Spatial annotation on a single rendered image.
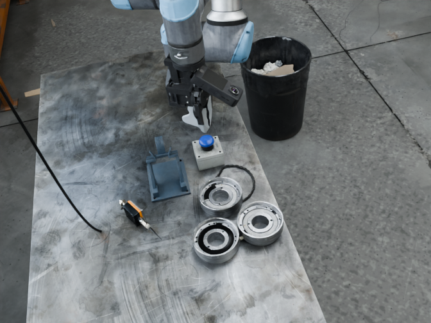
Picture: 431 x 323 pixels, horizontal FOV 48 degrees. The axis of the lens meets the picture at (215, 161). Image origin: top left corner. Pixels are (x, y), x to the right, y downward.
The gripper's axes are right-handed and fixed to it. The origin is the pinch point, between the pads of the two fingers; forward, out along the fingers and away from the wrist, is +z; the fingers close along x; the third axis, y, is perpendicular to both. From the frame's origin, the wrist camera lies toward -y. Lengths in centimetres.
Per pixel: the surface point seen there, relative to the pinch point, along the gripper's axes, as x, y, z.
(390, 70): -167, -43, 94
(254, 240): 21.1, -16.7, 11.9
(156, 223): 20.3, 8.0, 14.7
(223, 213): 15.3, -7.7, 12.2
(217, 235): 20.9, -7.8, 13.3
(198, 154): -0.4, 4.0, 10.2
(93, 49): -159, 149, 94
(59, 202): 20.2, 35.7, 14.7
